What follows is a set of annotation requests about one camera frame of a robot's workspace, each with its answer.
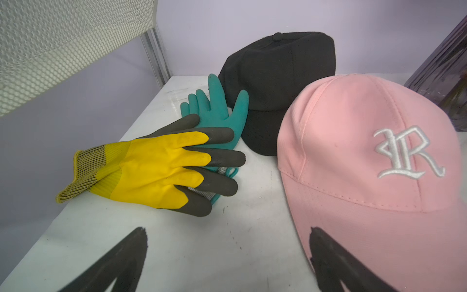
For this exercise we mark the dark purple glass vase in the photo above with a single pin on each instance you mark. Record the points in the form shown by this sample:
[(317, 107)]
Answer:
[(442, 78)]

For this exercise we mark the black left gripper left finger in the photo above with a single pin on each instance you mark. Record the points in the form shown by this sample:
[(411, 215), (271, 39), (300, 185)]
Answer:
[(120, 268)]

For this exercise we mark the black cap back left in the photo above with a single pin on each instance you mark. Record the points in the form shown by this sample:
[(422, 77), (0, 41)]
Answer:
[(273, 71)]

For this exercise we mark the yellow black work glove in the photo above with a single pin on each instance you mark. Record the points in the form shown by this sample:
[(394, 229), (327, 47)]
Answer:
[(167, 169)]

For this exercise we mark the white mesh two-tier shelf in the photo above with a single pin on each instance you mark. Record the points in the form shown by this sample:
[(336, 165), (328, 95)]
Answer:
[(44, 43)]

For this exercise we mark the aluminium frame post left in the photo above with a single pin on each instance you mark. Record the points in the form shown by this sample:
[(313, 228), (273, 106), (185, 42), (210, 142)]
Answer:
[(155, 51)]

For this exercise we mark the pink cap white R logo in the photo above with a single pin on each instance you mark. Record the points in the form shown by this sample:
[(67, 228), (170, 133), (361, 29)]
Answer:
[(378, 167)]

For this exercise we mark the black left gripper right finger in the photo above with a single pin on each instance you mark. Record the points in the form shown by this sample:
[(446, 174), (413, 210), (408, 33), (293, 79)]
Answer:
[(336, 269)]

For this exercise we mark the green rubber glove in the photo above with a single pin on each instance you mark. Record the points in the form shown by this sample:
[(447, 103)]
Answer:
[(213, 113)]

